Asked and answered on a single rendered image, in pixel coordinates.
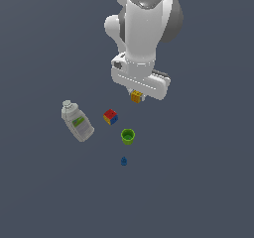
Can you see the small blue piece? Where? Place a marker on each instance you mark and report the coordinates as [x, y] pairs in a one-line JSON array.
[[123, 161]]

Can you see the white bottle with green label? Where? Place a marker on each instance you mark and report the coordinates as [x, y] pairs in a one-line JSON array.
[[77, 121]]

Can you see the red yellow blue cube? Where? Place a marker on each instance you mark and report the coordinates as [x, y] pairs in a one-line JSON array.
[[110, 116]]

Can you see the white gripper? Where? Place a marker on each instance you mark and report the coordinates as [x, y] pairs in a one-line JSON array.
[[139, 78]]

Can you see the green cup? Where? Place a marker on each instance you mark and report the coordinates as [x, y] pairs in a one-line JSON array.
[[128, 136]]

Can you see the small yellow block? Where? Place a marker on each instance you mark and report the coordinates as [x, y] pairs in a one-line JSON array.
[[136, 96]]

